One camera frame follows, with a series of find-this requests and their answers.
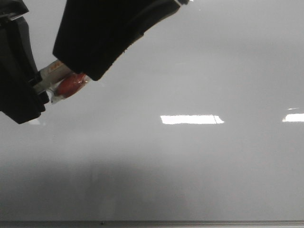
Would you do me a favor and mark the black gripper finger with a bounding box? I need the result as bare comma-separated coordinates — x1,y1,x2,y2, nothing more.
53,0,181,81
0,0,46,124

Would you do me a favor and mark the red and white marker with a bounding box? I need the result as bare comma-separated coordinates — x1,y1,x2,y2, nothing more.
33,60,91,104

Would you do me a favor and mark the white glossy whiteboard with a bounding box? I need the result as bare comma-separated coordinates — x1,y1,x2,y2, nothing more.
0,0,304,220

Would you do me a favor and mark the grey aluminium whiteboard frame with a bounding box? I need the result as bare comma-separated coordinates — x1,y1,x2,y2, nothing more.
0,220,304,228

